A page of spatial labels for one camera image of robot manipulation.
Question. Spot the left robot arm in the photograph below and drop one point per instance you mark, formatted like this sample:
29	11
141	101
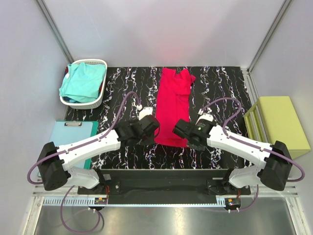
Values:
57	165

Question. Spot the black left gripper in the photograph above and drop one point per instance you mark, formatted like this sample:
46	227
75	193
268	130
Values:
151	132

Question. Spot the white laundry basket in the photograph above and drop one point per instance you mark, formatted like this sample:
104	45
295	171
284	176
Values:
97	102

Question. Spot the blue t shirt in basket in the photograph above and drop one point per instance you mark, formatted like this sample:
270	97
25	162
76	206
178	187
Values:
69	100

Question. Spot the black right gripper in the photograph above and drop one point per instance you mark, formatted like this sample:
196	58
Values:
201	148

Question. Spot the light blue clipboard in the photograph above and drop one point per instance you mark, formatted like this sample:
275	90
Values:
66	132

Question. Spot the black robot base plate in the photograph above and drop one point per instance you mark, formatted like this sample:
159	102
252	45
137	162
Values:
165	187

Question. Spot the yellow green drawer box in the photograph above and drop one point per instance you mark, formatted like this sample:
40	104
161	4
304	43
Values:
273	118

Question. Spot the pink t shirt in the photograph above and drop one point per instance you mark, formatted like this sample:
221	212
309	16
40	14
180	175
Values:
172	104

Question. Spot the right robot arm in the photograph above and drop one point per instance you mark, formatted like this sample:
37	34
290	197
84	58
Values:
271	162

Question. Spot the turquoise t shirt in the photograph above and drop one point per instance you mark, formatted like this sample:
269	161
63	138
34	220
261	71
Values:
84	82

